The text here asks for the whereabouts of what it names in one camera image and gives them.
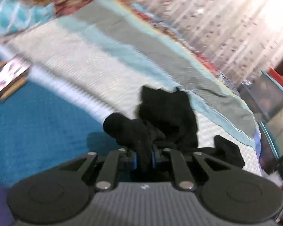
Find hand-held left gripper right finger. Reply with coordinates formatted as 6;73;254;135
151;147;227;192

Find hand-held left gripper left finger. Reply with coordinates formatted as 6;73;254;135
59;148;138;192

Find black pants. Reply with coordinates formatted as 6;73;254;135
103;85;246;173

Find teal grey patterned bedspread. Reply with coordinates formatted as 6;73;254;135
0;0;262;189

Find clear plastic storage box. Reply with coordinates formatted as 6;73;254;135
238;68;283;163

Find beige patterned curtain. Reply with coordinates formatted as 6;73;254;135
123;0;283;89

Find smartphone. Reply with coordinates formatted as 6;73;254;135
0;55;32;102

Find teal white patterned pillow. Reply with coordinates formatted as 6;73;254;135
0;0;56;41

